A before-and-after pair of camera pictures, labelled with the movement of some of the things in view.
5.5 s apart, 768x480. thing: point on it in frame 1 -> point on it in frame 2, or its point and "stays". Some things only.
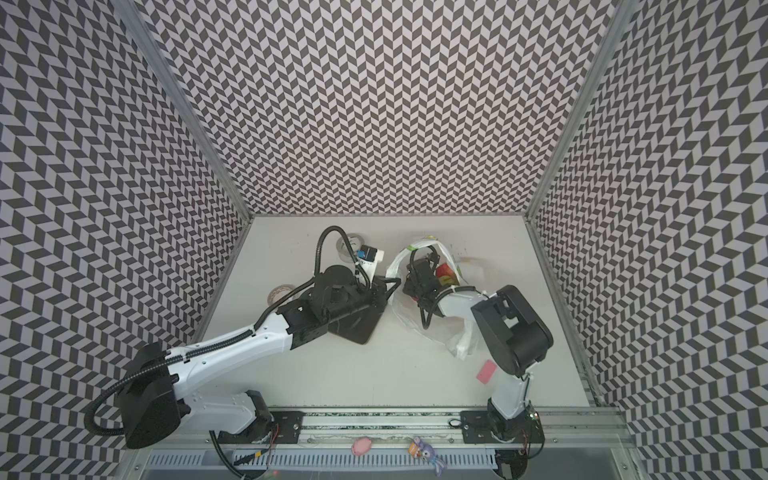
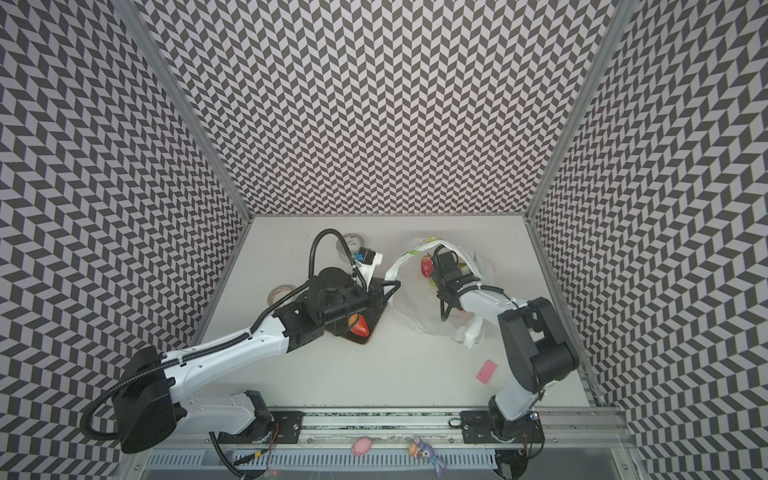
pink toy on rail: x=361 y=446 stays
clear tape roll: x=356 y=242 stays
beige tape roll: x=277 y=292 stays
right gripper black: x=420 y=283 -> x=442 y=271
